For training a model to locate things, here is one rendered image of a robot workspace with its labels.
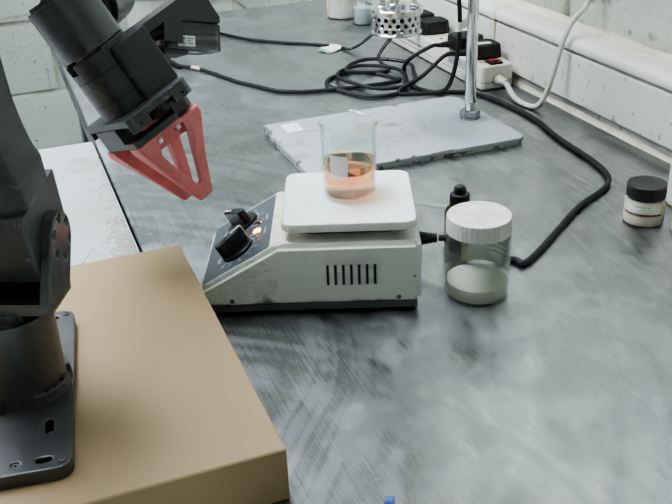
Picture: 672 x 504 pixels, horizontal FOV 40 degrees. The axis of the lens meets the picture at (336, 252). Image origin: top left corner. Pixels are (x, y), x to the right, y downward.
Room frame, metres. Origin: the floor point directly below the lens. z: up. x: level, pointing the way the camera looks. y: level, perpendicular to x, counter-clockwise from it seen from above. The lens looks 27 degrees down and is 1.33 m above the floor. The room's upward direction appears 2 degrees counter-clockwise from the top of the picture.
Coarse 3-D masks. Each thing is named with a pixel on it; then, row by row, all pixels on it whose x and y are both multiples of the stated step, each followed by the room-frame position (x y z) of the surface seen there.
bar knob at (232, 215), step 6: (228, 210) 0.82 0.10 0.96; (234, 210) 0.81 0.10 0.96; (240, 210) 0.80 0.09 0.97; (228, 216) 0.81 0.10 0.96; (234, 216) 0.81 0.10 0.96; (240, 216) 0.80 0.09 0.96; (246, 216) 0.80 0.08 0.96; (252, 216) 0.81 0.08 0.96; (234, 222) 0.81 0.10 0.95; (240, 222) 0.80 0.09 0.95; (246, 222) 0.80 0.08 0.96; (252, 222) 0.80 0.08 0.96; (246, 228) 0.80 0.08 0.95
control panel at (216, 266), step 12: (264, 204) 0.83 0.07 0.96; (264, 216) 0.80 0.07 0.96; (228, 228) 0.82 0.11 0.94; (252, 228) 0.79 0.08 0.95; (264, 228) 0.77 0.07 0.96; (216, 240) 0.81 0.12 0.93; (252, 240) 0.76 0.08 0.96; (264, 240) 0.74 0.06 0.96; (216, 252) 0.78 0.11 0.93; (252, 252) 0.73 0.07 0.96; (216, 264) 0.75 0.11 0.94; (228, 264) 0.74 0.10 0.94; (204, 276) 0.74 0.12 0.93; (216, 276) 0.73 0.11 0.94
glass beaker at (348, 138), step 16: (336, 112) 0.81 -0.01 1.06; (352, 112) 0.81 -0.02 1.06; (320, 128) 0.78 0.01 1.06; (336, 128) 0.76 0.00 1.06; (352, 128) 0.81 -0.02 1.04; (368, 128) 0.80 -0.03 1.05; (336, 144) 0.76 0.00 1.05; (352, 144) 0.76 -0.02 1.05; (368, 144) 0.77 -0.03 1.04; (336, 160) 0.76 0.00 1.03; (352, 160) 0.76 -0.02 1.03; (368, 160) 0.77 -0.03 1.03; (336, 176) 0.76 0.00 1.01; (352, 176) 0.76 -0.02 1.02; (368, 176) 0.77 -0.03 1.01; (336, 192) 0.76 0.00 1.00; (352, 192) 0.76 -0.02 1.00; (368, 192) 0.77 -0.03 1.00
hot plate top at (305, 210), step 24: (288, 192) 0.79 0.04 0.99; (312, 192) 0.79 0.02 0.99; (384, 192) 0.78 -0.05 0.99; (408, 192) 0.78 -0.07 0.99; (288, 216) 0.74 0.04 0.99; (312, 216) 0.74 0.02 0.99; (336, 216) 0.74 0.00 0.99; (360, 216) 0.73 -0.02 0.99; (384, 216) 0.73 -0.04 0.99; (408, 216) 0.73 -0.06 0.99
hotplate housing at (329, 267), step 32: (224, 224) 0.84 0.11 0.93; (416, 224) 0.76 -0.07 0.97; (256, 256) 0.72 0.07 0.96; (288, 256) 0.72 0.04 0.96; (320, 256) 0.72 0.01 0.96; (352, 256) 0.72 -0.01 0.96; (384, 256) 0.72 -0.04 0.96; (416, 256) 0.72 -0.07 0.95; (224, 288) 0.72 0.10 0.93; (256, 288) 0.72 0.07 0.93; (288, 288) 0.72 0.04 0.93; (320, 288) 0.72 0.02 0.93; (352, 288) 0.72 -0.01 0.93; (384, 288) 0.72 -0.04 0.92; (416, 288) 0.72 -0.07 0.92
